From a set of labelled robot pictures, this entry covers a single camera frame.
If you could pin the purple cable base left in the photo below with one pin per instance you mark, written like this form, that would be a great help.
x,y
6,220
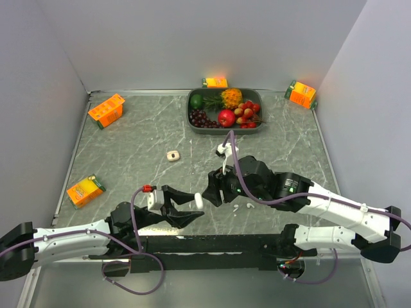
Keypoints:
x,y
129,256

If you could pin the small pineapple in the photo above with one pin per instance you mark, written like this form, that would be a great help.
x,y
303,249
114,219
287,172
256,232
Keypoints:
x,y
227,99

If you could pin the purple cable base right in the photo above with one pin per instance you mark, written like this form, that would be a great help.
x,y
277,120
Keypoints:
x,y
321,281

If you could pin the orange juice box back centre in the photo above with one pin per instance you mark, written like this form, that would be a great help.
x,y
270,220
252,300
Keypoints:
x,y
214,83

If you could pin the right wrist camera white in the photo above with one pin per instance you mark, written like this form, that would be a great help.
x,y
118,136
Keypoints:
x,y
226,153

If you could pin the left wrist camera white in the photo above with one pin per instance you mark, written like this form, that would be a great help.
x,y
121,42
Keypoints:
x,y
155,198

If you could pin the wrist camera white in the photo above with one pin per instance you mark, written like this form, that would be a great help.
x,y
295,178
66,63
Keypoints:
x,y
226,153
155,198

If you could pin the purple cable base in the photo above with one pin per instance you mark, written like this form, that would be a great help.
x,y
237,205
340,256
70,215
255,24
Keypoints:
x,y
129,256
321,281

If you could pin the orange juice box far left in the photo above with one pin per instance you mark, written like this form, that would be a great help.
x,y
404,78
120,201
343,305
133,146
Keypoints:
x,y
107,112

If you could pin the dark purple grape bunch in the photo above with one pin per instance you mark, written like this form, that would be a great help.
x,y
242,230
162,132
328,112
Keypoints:
x,y
199,118

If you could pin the white earbuds charging case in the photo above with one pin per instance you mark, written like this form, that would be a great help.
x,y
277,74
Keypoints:
x,y
199,201

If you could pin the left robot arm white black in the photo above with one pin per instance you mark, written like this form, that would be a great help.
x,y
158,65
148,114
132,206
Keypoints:
x,y
25,247

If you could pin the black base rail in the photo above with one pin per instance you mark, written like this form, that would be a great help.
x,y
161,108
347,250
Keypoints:
x,y
201,252

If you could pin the green lime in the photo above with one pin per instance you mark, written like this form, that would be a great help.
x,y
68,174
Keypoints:
x,y
196,101

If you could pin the orange juice box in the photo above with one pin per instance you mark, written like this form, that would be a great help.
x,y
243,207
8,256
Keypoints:
x,y
85,191
107,112
302,95
214,83

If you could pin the pink earbuds charging case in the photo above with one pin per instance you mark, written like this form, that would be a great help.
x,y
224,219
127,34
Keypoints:
x,y
173,156

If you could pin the orange juice box far right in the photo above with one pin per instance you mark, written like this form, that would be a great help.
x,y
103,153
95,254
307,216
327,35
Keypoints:
x,y
302,95

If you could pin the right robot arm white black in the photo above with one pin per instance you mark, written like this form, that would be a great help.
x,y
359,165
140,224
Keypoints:
x,y
356,227

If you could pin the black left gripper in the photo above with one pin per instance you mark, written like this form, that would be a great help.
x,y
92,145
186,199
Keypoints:
x,y
174,217

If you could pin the dark grey fruit tray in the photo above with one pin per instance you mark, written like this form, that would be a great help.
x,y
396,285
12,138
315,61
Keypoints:
x,y
213,115

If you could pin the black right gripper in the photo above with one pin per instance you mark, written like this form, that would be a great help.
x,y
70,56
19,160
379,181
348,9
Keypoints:
x,y
212,193

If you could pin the red apple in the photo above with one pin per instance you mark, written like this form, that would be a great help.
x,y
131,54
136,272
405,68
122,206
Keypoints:
x,y
226,118

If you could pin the orange juice box near left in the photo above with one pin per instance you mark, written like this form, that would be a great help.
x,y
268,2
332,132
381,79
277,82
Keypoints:
x,y
85,191

